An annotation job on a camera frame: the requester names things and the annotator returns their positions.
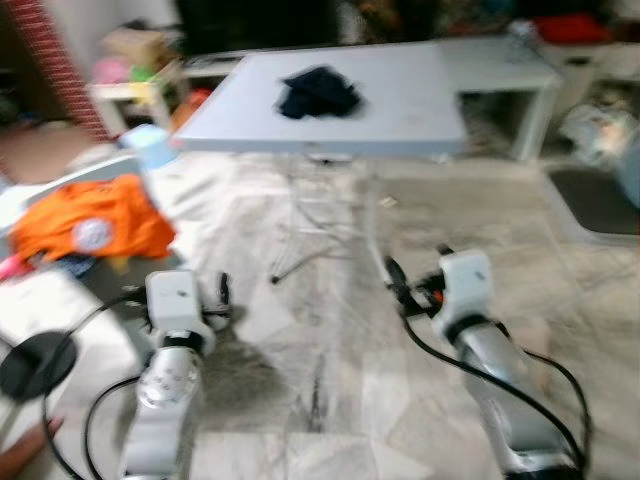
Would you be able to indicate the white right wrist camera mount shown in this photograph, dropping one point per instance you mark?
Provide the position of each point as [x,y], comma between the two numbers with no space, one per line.
[468,285]

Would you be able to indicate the white small table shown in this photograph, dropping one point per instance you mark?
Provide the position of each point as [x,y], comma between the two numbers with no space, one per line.
[130,92]

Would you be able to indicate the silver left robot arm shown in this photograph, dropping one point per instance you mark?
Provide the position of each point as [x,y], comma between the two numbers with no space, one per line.
[165,390]

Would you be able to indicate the grey folding chair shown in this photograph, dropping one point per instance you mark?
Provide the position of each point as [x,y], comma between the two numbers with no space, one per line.
[595,200]

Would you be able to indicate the white folding table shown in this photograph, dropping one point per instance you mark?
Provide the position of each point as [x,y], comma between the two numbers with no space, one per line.
[400,100]

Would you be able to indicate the white low table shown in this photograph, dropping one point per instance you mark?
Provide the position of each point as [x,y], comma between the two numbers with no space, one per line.
[500,65]

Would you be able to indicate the black television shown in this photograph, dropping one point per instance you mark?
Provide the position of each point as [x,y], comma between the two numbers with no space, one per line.
[260,25]

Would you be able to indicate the navy blue garment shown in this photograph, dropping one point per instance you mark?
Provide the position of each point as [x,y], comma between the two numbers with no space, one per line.
[318,92]

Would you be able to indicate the brown cardboard box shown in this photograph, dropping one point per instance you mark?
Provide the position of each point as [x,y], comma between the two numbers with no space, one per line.
[135,45]

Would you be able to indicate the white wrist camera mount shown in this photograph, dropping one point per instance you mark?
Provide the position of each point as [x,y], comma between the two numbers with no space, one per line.
[468,285]
[175,300]

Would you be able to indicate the white green printed bag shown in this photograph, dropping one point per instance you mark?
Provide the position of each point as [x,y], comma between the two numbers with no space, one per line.
[590,130]

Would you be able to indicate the black round disc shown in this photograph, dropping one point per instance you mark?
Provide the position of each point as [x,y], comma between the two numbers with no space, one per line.
[35,365]

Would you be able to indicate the orange shirt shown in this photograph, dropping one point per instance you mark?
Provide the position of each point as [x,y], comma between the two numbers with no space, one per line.
[130,225]

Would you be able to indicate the blue grey cushion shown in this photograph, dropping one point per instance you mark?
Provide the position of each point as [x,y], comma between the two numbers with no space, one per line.
[630,170]

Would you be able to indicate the red cloth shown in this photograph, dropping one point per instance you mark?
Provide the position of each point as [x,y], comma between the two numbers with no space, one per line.
[570,28]

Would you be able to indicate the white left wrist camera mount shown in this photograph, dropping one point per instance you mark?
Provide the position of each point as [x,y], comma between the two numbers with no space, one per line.
[175,300]

